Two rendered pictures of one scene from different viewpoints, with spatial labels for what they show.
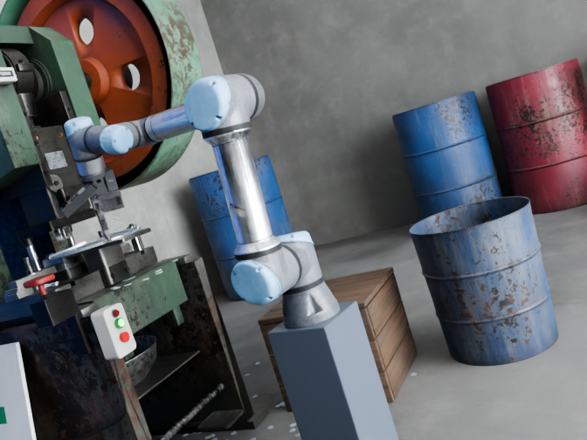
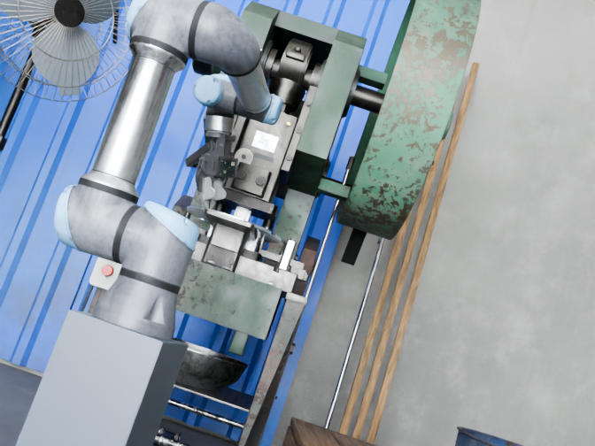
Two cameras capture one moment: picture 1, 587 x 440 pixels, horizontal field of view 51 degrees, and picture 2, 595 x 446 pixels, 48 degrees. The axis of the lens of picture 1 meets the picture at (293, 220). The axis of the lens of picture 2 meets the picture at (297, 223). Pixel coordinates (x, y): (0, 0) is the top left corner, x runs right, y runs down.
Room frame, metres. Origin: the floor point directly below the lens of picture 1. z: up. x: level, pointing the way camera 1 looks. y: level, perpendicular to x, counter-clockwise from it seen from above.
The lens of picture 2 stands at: (1.19, -1.22, 0.52)
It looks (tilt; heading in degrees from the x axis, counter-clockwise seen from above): 10 degrees up; 63
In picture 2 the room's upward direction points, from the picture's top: 19 degrees clockwise
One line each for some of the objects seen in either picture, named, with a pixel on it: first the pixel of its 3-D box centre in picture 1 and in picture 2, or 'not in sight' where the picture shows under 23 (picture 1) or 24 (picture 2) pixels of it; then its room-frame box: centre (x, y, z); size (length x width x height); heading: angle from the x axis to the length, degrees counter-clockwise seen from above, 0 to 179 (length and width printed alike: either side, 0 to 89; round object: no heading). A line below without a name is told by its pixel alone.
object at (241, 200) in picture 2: (58, 227); (244, 208); (1.97, 0.73, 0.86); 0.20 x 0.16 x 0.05; 152
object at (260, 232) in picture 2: (96, 242); (234, 225); (1.91, 0.61, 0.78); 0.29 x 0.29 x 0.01
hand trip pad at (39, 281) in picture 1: (43, 292); not in sight; (1.57, 0.67, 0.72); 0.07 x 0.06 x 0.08; 62
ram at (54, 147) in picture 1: (49, 171); (262, 153); (1.95, 0.69, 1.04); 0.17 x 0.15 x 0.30; 62
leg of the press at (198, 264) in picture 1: (124, 320); (282, 361); (2.27, 0.72, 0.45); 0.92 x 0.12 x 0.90; 62
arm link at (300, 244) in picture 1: (292, 257); (159, 242); (1.55, 0.03, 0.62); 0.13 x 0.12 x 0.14; 146
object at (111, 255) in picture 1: (113, 259); (225, 244); (1.89, 0.57, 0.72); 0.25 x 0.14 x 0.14; 62
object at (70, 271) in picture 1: (73, 269); (229, 250); (1.97, 0.73, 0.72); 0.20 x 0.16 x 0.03; 152
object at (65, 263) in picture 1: (72, 257); (233, 239); (1.97, 0.72, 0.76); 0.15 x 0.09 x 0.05; 152
